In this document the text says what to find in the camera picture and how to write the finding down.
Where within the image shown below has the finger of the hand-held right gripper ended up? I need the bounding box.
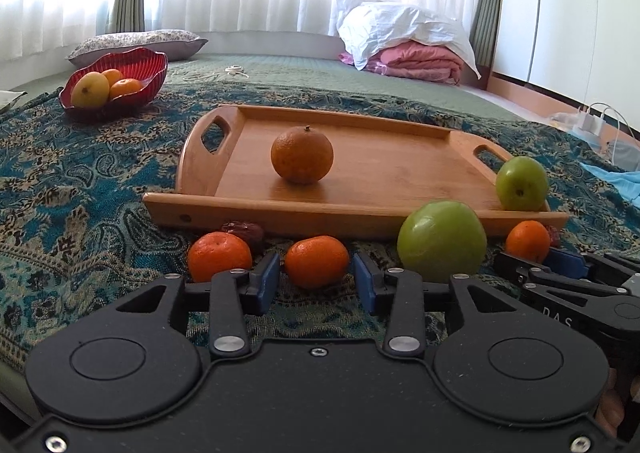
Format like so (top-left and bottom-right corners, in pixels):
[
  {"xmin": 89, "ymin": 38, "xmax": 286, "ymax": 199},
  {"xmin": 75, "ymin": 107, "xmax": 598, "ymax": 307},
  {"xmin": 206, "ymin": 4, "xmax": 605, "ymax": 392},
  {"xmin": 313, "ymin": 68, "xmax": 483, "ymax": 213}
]
[
  {"xmin": 542, "ymin": 247, "xmax": 640, "ymax": 287},
  {"xmin": 494, "ymin": 251, "xmax": 632, "ymax": 295}
]

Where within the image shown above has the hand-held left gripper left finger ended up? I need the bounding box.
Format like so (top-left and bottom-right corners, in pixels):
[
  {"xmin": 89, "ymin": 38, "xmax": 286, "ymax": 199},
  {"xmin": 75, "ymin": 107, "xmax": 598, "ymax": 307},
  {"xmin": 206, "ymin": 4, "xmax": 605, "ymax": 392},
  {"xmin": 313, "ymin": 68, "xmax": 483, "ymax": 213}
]
[{"xmin": 115, "ymin": 253, "xmax": 281, "ymax": 360}]

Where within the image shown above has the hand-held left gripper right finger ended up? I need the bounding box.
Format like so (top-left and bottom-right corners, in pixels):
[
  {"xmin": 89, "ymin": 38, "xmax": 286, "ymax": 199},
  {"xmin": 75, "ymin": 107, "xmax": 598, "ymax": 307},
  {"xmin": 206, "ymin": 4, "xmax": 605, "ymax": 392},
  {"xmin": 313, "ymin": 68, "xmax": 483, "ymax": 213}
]
[{"xmin": 353, "ymin": 252, "xmax": 522, "ymax": 360}]

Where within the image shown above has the small mandarin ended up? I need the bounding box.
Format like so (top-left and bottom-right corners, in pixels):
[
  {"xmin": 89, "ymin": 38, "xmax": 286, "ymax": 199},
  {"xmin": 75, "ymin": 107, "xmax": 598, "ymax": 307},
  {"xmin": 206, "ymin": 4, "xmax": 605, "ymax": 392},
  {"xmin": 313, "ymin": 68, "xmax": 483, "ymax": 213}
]
[
  {"xmin": 187, "ymin": 231, "xmax": 253, "ymax": 284},
  {"xmin": 284, "ymin": 236, "xmax": 350, "ymax": 290},
  {"xmin": 505, "ymin": 220, "xmax": 551, "ymax": 265}
]

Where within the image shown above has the person's right hand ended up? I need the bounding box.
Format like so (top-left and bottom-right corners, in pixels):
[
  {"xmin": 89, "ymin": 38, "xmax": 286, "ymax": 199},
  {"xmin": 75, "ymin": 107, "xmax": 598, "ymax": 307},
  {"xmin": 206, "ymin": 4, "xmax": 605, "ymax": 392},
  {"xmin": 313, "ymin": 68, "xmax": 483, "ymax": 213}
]
[{"xmin": 595, "ymin": 368, "xmax": 629, "ymax": 437}]

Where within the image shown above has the large green apple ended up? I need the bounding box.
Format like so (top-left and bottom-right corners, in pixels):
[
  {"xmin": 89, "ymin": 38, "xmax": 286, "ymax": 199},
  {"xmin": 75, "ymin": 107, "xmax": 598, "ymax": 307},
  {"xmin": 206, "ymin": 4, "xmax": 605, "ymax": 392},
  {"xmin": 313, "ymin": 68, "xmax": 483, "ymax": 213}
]
[{"xmin": 397, "ymin": 200, "xmax": 488, "ymax": 284}]

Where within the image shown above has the small green fruit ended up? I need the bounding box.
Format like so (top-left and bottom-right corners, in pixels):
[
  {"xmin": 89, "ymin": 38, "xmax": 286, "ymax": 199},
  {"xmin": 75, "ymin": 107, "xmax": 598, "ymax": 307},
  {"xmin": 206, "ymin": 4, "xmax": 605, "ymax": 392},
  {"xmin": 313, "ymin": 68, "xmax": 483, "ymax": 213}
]
[{"xmin": 495, "ymin": 156, "xmax": 549, "ymax": 212}]

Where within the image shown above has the light blue cloth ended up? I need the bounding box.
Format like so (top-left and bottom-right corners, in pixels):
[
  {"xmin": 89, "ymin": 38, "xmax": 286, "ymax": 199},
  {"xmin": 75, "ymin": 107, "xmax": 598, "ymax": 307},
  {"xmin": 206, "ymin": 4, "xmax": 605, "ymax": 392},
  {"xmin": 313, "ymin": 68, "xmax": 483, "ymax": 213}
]
[{"xmin": 579, "ymin": 162, "xmax": 640, "ymax": 210}]

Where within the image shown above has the grey pouch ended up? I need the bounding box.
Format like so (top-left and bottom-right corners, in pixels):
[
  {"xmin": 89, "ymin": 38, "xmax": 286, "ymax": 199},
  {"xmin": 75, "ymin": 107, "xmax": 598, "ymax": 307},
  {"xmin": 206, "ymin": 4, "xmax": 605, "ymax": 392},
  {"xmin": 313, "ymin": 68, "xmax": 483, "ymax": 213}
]
[{"xmin": 604, "ymin": 139, "xmax": 640, "ymax": 172}]

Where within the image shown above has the large orange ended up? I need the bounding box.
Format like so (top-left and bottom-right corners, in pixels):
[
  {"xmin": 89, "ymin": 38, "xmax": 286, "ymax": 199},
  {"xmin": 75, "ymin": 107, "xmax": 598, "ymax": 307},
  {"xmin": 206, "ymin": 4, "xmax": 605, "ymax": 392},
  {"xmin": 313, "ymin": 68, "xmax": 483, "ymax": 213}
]
[{"xmin": 270, "ymin": 125, "xmax": 334, "ymax": 184}]

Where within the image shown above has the blue paisley blanket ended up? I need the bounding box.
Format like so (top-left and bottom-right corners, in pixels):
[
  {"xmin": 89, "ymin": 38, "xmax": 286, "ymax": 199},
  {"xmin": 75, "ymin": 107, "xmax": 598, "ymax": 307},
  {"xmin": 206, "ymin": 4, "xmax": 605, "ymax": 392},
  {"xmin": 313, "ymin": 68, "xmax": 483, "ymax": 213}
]
[{"xmin": 0, "ymin": 83, "xmax": 640, "ymax": 376}]

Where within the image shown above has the green bed cover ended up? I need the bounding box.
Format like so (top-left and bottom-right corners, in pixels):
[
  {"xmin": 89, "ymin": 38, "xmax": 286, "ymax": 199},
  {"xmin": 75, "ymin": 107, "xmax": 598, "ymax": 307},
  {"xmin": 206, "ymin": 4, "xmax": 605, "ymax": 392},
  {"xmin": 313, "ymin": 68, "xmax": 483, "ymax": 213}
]
[{"xmin": 10, "ymin": 52, "xmax": 526, "ymax": 124}]

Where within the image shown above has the folded pink blanket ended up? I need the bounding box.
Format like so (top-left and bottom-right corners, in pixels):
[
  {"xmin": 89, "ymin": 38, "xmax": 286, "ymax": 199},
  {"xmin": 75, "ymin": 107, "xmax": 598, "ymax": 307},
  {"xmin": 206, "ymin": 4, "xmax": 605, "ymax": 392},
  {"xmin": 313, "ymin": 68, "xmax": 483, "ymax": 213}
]
[{"xmin": 338, "ymin": 44, "xmax": 465, "ymax": 85}]

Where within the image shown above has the red ribbed bowl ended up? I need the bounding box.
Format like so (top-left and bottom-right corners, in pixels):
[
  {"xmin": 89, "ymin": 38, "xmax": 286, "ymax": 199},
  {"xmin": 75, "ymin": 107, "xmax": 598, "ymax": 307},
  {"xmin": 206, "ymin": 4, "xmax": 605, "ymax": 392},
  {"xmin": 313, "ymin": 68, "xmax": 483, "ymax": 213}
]
[{"xmin": 59, "ymin": 47, "xmax": 169, "ymax": 122}]

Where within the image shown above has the white wardrobe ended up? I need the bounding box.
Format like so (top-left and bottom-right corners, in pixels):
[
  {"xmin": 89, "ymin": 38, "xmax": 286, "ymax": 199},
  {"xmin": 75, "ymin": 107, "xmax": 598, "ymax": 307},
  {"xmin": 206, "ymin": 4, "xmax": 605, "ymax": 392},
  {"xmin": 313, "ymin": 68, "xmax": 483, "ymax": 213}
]
[{"xmin": 491, "ymin": 0, "xmax": 640, "ymax": 108}]

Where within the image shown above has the white duvet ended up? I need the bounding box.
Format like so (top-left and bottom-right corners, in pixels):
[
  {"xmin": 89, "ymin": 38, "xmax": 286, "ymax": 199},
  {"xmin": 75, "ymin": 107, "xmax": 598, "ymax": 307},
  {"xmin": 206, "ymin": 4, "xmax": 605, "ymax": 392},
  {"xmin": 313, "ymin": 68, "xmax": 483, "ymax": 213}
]
[{"xmin": 336, "ymin": 0, "xmax": 482, "ymax": 80}]

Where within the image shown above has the yellow mango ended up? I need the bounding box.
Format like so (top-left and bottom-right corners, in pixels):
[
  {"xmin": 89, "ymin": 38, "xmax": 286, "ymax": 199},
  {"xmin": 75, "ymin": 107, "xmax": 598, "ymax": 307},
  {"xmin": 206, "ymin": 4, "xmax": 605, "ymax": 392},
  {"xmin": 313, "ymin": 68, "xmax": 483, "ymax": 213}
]
[{"xmin": 70, "ymin": 72, "xmax": 110, "ymax": 108}]

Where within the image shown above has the floral patterned pillow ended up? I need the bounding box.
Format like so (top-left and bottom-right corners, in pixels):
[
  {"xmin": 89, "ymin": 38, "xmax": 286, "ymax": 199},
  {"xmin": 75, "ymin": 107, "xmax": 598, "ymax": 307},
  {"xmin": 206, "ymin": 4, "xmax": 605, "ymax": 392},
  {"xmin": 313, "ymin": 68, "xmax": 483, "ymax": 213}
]
[{"xmin": 66, "ymin": 29, "xmax": 209, "ymax": 68}]

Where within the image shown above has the wooden tray with handles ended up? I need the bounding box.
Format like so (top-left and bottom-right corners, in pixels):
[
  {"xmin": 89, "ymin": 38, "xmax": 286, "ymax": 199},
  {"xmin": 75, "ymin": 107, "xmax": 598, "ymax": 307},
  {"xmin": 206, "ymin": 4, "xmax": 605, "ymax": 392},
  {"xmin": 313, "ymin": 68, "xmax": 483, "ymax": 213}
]
[{"xmin": 142, "ymin": 104, "xmax": 571, "ymax": 240}]

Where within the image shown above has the white charger with cables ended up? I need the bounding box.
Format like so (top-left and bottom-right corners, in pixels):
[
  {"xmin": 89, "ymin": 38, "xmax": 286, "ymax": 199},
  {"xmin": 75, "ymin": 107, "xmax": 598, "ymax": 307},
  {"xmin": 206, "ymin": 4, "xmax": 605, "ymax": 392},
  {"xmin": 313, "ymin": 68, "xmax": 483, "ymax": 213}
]
[{"xmin": 552, "ymin": 103, "xmax": 640, "ymax": 144}]

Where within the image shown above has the white cable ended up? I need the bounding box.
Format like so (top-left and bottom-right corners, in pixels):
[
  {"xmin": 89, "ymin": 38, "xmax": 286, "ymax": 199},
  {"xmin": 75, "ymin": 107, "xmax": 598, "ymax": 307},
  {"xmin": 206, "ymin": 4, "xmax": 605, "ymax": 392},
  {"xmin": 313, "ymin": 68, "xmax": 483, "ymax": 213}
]
[{"xmin": 182, "ymin": 65, "xmax": 250, "ymax": 82}]

